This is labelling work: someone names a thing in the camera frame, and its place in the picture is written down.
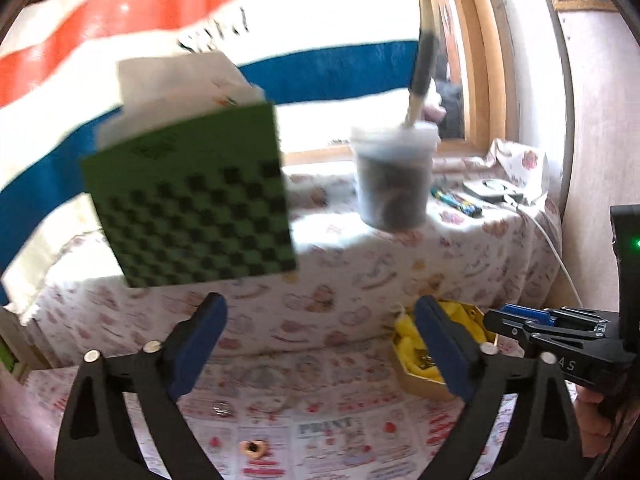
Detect gold heart pendant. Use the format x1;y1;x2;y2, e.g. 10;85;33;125
240;440;269;460

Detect gold octagonal jewelry box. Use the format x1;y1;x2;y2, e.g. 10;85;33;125
392;299;498;402

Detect person right hand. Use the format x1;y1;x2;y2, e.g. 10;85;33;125
574;386;639;458

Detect baby bear print sheet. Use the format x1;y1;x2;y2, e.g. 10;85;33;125
26;141;561;367

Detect yellow cloth in box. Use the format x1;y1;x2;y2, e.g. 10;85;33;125
393;299;496;384

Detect grey flat device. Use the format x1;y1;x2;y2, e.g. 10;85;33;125
462;178;524;204

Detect colourful lighter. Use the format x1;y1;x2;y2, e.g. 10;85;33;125
431;186;483;218

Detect green checkered tissue box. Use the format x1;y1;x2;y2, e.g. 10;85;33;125
81;103;297;288

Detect clear plastic jar dark contents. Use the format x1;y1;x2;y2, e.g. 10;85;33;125
350;122;440;233

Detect white tissue paper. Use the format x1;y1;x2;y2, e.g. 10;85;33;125
96;51;265;151

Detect striped flag cloth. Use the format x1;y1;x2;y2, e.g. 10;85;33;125
1;0;419;312

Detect white charging cable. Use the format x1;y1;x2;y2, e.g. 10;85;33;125
504;194;586;309

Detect wooden window frame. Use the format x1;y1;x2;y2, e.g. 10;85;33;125
278;0;518;166

